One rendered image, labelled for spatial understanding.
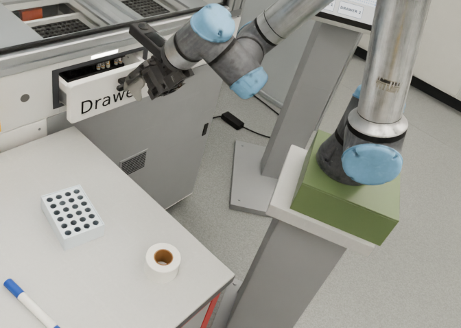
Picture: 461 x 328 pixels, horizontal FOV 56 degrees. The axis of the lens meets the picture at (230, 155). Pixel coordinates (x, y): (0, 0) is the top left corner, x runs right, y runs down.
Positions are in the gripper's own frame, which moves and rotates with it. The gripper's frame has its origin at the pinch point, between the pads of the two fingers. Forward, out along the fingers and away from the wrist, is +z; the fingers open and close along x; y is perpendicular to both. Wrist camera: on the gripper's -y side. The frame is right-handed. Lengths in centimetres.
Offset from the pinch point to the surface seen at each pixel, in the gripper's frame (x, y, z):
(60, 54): -12.3, -12.3, 2.6
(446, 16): 293, 21, 22
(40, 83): -17.5, -8.5, 7.4
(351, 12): 93, 3, -12
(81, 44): -7.1, -12.7, 0.9
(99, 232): -26.4, 27.5, -2.6
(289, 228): 19, 52, -6
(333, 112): 195, 43, 82
